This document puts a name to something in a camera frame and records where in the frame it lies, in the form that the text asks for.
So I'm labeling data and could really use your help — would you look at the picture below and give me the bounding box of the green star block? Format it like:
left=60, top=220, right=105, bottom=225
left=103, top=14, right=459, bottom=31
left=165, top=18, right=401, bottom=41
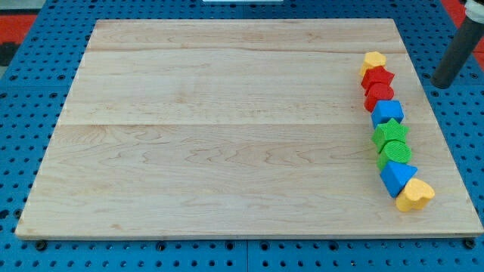
left=371, top=118, right=409, bottom=153

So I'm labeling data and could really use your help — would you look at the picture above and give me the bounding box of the wooden board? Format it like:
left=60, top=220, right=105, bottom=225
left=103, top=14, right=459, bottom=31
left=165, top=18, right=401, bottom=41
left=15, top=19, right=483, bottom=240

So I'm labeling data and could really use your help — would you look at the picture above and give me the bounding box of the red star block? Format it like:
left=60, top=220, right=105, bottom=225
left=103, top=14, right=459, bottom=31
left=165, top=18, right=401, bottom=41
left=361, top=66, right=395, bottom=96

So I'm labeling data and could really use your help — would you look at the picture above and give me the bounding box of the blue triangle block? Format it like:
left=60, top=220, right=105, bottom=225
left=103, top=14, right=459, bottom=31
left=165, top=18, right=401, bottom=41
left=380, top=161, right=417, bottom=198

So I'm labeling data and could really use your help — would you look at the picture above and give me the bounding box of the red cylinder block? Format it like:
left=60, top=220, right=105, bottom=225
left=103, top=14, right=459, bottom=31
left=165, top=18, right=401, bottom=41
left=364, top=83, right=394, bottom=112

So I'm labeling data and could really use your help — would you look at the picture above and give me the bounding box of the yellow heart block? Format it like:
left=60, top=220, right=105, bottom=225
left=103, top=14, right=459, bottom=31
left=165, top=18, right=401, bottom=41
left=396, top=178, right=436, bottom=212

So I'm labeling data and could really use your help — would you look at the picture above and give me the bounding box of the blue cube block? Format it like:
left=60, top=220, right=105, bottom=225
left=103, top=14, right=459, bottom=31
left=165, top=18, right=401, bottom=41
left=371, top=100, right=405, bottom=128

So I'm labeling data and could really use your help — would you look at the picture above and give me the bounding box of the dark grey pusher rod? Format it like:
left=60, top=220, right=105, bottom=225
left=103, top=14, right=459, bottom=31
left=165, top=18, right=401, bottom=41
left=430, top=16, right=483, bottom=89

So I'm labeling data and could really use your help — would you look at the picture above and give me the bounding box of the green cylinder block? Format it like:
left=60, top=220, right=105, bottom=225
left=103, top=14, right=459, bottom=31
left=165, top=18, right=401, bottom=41
left=377, top=141, right=412, bottom=170

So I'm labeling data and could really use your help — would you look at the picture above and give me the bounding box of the yellow hexagon block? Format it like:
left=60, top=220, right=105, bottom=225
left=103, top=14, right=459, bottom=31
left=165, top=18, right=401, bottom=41
left=359, top=51, right=386, bottom=77

